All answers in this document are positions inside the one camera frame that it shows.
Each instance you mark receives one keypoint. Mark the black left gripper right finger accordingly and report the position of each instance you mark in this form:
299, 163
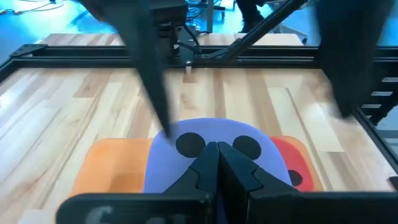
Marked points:
245, 193

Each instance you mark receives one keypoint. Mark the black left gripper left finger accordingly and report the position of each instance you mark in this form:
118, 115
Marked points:
192, 186

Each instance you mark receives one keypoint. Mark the black metal table frame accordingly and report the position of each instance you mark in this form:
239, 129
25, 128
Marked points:
77, 56

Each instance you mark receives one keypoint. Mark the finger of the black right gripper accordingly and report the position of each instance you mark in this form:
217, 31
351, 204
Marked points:
146, 56
351, 56

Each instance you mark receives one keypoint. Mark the person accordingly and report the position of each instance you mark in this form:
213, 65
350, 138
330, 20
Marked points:
250, 15

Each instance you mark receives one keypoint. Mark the large purple foam die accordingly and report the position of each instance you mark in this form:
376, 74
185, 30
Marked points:
168, 165

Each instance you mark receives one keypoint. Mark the orange translucent plastic bin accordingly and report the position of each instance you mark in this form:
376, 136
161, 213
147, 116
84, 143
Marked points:
115, 165

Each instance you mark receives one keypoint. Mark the black drawer cabinet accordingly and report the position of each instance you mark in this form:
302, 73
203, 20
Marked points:
384, 96

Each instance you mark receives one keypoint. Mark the large red foam die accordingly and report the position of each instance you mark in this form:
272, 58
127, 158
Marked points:
295, 158

